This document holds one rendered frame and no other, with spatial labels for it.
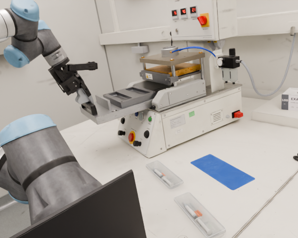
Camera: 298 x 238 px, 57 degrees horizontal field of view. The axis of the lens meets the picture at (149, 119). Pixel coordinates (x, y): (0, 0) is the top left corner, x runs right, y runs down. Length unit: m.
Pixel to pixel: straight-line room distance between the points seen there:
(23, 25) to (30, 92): 1.62
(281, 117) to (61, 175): 1.02
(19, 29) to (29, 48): 0.09
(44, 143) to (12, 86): 1.89
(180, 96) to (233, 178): 0.39
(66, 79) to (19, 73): 1.40
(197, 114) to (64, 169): 0.77
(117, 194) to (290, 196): 0.54
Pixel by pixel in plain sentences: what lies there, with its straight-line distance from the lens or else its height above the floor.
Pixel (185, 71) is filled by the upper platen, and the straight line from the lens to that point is 1.21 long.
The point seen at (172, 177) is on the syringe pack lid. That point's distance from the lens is 0.95.
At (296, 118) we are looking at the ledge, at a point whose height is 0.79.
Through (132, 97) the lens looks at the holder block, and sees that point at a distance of 1.11.
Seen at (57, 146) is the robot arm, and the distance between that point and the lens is 0.58.
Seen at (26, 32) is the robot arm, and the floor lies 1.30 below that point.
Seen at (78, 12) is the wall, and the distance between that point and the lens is 2.68.
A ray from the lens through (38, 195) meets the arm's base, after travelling 0.56.
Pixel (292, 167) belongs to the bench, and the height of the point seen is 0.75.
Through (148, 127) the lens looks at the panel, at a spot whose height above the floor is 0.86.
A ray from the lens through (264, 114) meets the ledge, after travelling 1.36.
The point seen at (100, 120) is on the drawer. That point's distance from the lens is 1.05.
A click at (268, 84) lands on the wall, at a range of 1.68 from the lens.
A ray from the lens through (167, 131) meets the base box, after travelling 1.13.
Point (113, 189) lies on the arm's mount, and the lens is 0.52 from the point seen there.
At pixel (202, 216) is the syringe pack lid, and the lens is 0.79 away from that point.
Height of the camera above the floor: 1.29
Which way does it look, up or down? 20 degrees down
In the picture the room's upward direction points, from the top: 10 degrees counter-clockwise
